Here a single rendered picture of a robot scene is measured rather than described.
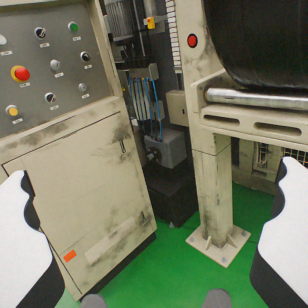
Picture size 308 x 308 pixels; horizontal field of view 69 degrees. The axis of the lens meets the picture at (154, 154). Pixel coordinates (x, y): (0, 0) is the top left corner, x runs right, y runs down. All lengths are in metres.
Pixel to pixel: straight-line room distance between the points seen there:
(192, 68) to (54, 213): 0.76
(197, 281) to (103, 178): 0.70
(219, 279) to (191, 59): 1.02
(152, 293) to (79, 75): 1.06
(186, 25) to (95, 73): 0.39
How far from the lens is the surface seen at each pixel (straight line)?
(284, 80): 0.62
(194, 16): 0.85
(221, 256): 1.36
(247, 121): 0.70
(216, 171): 1.01
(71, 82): 0.93
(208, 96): 0.77
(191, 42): 0.86
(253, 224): 1.53
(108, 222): 1.14
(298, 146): 0.68
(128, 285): 1.36
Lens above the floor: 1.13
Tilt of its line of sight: 29 degrees down
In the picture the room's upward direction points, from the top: 12 degrees counter-clockwise
